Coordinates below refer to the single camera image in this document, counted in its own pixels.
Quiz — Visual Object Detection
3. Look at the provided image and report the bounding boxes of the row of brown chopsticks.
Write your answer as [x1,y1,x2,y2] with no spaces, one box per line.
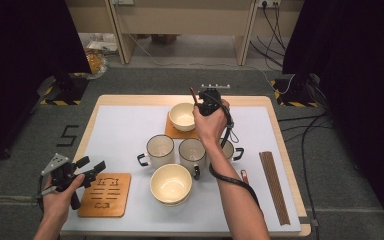
[259,150,292,227]

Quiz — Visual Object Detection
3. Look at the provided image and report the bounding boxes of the beige wooden desk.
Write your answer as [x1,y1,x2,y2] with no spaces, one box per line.
[104,0,260,67]

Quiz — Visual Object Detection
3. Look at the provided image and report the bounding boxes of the white table mat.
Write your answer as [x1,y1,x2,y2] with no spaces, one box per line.
[59,105,303,234]

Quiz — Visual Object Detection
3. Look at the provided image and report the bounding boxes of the white mug with black rim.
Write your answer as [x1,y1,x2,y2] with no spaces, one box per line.
[178,137,208,181]
[219,138,245,168]
[137,134,176,169]

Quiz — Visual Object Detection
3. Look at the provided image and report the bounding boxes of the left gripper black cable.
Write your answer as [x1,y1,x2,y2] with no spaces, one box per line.
[35,174,59,214]

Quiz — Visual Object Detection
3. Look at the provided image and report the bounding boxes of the black floor cable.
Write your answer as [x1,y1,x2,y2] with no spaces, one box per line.
[300,114,328,218]
[281,121,334,133]

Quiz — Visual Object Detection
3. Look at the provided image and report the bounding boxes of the cream ceramic bowl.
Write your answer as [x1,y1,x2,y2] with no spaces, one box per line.
[168,102,197,132]
[149,163,193,205]
[154,194,191,207]

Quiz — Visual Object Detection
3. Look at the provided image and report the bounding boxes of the person's right hand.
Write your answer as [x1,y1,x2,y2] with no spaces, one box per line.
[192,99,231,148]

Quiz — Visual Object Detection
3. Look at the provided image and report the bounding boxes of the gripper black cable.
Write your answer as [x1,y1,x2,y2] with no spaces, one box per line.
[208,99,262,210]
[35,174,59,214]

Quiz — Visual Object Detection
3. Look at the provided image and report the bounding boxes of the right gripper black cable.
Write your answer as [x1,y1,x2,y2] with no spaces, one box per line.
[208,99,262,210]

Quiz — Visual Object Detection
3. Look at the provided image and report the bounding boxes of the yellow plastic bag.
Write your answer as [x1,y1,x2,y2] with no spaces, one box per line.
[83,48,109,80]

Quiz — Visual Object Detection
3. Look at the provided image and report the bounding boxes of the black power cable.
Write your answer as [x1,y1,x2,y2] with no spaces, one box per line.
[249,39,284,68]
[261,2,287,52]

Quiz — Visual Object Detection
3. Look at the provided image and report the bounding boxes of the carved wooden coaster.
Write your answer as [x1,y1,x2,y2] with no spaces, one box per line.
[164,111,202,140]
[77,172,132,219]

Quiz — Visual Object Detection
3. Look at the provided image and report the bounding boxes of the white wall socket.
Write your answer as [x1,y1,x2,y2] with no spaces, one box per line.
[257,0,282,8]

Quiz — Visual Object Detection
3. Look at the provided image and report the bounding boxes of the white floor cable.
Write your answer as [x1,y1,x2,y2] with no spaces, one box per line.
[126,32,297,96]

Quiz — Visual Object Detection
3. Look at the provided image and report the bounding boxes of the white papers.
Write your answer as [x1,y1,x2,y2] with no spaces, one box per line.
[86,39,119,54]

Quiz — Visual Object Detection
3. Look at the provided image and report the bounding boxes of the yellow black hazard tape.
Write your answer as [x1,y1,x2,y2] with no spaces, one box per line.
[39,75,83,107]
[270,79,319,109]

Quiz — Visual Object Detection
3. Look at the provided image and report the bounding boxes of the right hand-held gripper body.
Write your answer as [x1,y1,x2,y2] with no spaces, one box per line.
[198,83,231,117]

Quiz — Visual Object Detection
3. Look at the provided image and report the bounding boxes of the person's left hand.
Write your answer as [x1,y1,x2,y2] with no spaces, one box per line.
[42,174,87,220]

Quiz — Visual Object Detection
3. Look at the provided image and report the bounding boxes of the black stand base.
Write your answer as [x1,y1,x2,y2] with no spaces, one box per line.
[53,71,89,103]
[274,73,318,104]

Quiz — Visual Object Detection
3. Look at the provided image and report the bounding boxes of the black curtain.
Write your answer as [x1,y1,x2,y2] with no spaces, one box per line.
[281,0,384,236]
[0,0,92,172]

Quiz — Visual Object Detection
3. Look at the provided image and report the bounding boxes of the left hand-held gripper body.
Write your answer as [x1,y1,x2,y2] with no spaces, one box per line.
[40,153,91,211]

